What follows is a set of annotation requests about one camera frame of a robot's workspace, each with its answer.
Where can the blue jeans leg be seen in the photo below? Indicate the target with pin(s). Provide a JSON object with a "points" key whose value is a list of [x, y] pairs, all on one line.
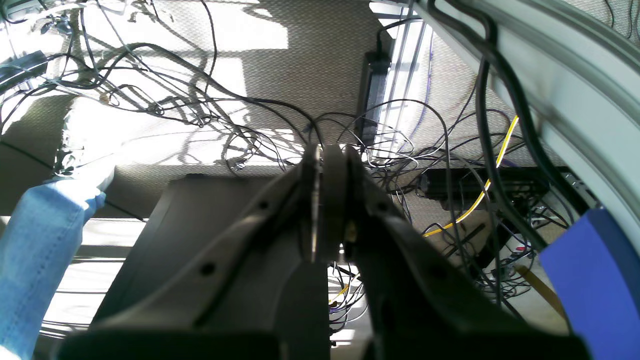
{"points": [[39, 243]]}

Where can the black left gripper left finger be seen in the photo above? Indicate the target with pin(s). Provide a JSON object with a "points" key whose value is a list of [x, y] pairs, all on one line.
{"points": [[217, 254]]}

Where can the blue panel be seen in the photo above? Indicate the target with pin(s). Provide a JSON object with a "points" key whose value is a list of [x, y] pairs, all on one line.
{"points": [[595, 271]]}

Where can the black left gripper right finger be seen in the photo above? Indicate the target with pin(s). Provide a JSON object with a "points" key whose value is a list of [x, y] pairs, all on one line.
{"points": [[409, 286]]}

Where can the black power strip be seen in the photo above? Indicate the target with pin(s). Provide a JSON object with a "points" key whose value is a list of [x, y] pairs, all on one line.
{"points": [[433, 184]]}

